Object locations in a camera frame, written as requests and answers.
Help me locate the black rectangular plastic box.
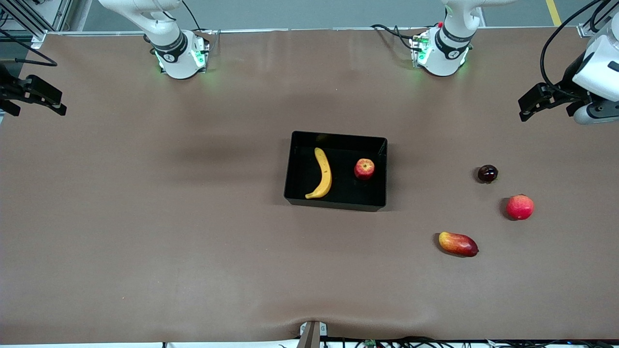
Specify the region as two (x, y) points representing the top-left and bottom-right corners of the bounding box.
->
(283, 130), (388, 212)

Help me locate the small red yellow apple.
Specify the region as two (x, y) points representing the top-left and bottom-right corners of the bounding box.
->
(354, 158), (375, 181)

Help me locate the red yellow mango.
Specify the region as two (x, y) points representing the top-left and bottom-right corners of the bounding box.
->
(438, 232), (479, 258)

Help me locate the black base cable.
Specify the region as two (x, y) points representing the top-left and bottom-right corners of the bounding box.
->
(370, 23), (422, 52)

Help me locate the yellow banana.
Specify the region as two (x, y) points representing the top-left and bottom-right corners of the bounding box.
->
(305, 147), (333, 200)

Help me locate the round red peach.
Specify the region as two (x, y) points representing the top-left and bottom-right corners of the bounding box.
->
(506, 194), (535, 221)

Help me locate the aluminium frame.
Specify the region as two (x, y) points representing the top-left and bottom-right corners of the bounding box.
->
(0, 0), (74, 49)

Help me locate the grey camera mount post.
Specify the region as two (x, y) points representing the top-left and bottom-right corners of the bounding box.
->
(296, 321), (328, 348)

